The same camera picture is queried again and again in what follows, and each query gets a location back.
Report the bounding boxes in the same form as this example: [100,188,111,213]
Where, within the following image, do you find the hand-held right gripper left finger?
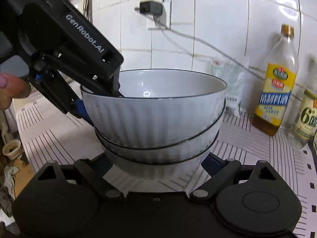
[37,152,125,198]

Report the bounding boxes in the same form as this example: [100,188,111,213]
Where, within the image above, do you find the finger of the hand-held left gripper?
[67,96,96,127]
[94,70,126,98]

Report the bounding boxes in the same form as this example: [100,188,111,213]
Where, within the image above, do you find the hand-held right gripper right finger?
[189,152,274,198]

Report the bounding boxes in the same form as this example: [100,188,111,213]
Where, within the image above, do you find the white ribbed bowl black rim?
[103,129,220,179]
[80,69,227,150]
[94,99,227,164]

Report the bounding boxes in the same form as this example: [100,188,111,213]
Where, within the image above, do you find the person's left hand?
[0,73,32,111]

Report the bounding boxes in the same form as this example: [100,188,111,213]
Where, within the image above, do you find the clear plastic seasoning packet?
[210,57,249,118]

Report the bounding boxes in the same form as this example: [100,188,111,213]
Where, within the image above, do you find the beige round plastic holder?
[2,139,23,159]

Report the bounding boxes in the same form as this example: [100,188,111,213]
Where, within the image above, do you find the black power adapter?
[139,1,163,16]

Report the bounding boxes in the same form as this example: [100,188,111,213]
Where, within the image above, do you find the yellow label cooking wine bottle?
[251,24,299,137]

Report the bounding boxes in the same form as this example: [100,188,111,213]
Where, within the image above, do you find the crumpled grey rag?
[0,165,20,217]

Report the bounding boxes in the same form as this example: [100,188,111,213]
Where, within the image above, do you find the pale label clear vinegar bottle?
[287,55,317,150]

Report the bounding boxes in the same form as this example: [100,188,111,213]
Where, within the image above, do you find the white wall socket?
[146,0,172,30]

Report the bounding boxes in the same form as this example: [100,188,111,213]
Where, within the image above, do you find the black power cable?
[152,15,317,90]

